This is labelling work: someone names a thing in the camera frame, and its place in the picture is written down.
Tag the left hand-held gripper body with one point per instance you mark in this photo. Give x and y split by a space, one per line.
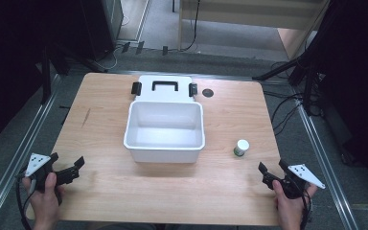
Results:
37 163

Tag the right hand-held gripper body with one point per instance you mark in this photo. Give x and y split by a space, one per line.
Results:
301 174

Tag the small white jar green label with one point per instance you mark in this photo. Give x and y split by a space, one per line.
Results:
241 147

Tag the white storage box with lid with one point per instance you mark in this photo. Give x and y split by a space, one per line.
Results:
165 127

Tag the person's right hand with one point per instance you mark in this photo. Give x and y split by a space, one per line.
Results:
288 209

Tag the person's left hand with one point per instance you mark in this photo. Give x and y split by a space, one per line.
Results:
43 201

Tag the black metal stand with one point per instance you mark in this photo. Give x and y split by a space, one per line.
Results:
46 76

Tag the black tripod stand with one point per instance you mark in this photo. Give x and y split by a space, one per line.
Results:
306 76

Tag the round black table grommet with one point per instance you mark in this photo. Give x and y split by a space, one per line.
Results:
208 93

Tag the dark curtain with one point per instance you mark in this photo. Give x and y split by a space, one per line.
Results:
12 64
357 80

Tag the black cabinet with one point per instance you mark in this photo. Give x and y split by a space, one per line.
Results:
102 28

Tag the light wooden desk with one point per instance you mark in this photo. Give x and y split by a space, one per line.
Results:
255 12

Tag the aluminium floor rail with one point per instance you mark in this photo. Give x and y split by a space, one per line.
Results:
19 159
327 172

